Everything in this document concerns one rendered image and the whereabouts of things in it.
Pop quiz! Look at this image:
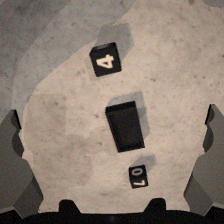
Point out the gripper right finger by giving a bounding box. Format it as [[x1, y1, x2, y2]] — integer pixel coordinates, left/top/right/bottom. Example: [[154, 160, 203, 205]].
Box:
[[183, 104, 224, 224]]

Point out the black cube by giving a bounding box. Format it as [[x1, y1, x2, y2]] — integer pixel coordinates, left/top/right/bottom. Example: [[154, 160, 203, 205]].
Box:
[[89, 42, 122, 77], [128, 165, 148, 189]]

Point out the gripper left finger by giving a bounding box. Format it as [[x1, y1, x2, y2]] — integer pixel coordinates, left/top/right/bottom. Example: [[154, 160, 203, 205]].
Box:
[[0, 109, 44, 224]]

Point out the black rectangular tray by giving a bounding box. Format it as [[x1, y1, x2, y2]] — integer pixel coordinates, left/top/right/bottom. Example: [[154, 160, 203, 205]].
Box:
[[105, 101, 145, 153]]

